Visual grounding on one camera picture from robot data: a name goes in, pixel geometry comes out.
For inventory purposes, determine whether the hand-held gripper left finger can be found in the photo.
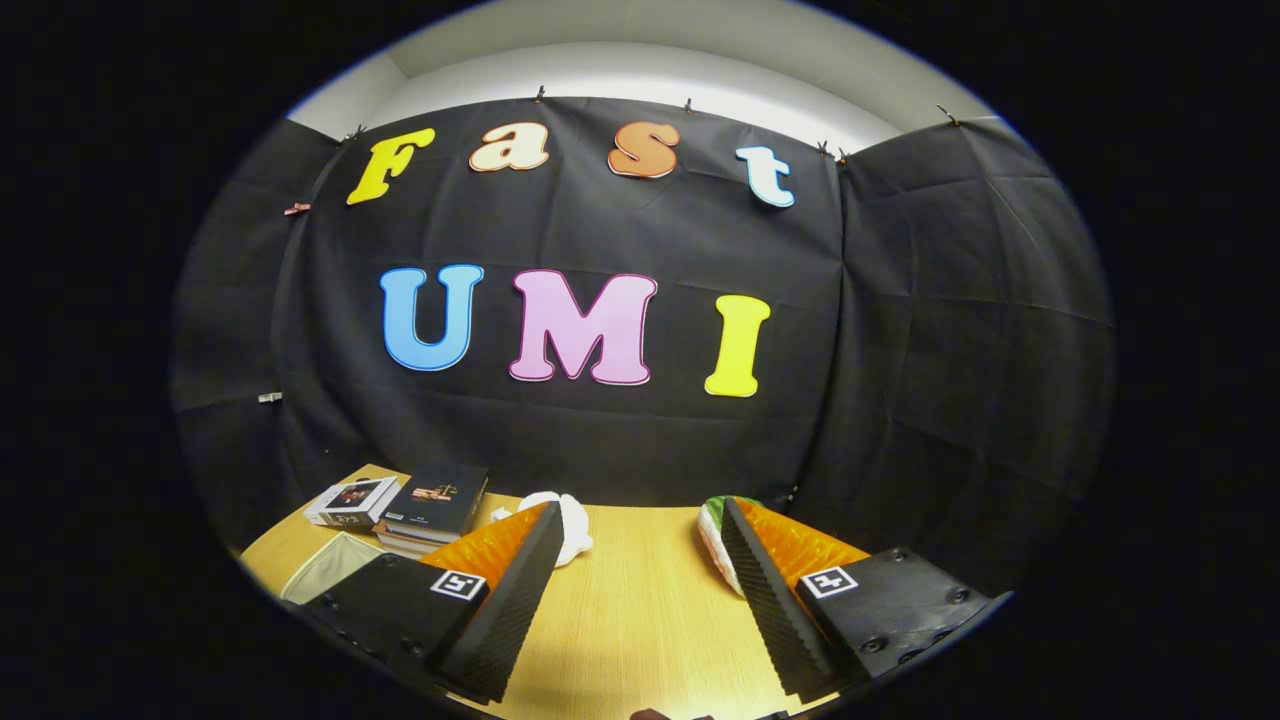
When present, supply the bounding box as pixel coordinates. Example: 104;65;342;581
300;502;565;704

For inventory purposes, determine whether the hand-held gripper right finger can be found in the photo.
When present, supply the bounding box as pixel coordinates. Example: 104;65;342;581
720;497;1013;704

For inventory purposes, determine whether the grey fabric storage box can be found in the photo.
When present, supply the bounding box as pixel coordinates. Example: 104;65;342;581
280;532;386;604

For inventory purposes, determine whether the watermelon slice toy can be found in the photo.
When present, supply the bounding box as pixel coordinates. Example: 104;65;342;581
697;495;766;598

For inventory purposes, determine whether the white plush toy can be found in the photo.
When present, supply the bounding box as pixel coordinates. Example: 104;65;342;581
490;491;594;568

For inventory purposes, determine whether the stacked hardcover book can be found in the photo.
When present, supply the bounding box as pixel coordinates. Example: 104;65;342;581
373;520;446;559

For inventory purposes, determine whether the black hardcover book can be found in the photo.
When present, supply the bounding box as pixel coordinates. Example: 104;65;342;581
382;463;489;544

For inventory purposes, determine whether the white boxed book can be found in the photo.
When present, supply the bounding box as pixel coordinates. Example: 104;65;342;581
304;476;401;529

